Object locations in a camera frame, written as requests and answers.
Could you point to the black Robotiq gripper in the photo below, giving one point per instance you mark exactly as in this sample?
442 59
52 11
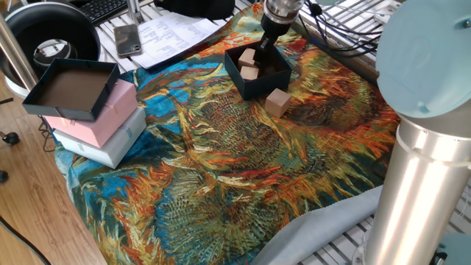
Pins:
277 29

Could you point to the light wooden cube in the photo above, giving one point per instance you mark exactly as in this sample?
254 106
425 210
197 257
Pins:
249 73
247 58
277 103

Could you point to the dark blue gift box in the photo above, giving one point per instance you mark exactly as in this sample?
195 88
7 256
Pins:
261 88

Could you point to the silver grey UR5 robot arm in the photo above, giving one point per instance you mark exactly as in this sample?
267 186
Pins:
416 206

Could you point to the pink gift box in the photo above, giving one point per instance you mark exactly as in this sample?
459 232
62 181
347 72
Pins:
110 114

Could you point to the white gift box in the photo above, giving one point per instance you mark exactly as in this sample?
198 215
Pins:
117 147

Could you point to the dark blue gift box lid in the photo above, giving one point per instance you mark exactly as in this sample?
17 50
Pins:
73 88

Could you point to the printed white paper sheet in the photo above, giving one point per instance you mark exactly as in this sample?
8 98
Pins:
173 37

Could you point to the sunflower painting print cloth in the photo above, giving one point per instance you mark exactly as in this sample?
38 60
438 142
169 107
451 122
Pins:
221 147

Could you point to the silver metal plate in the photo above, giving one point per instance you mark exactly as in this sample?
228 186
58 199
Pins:
386 9

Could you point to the dark smartphone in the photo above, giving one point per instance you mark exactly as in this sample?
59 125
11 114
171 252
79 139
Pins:
127 40

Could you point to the black computer keyboard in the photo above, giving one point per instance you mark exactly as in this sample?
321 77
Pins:
105 9

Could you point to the black round bin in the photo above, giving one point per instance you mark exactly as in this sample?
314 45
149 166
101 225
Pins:
73 29

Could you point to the silver metal pole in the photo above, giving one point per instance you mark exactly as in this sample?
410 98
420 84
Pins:
14 51

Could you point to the black caster wheel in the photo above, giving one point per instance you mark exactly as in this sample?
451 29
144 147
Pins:
3 176
11 138

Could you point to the silver metal post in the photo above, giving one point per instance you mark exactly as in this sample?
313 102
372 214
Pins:
134 11

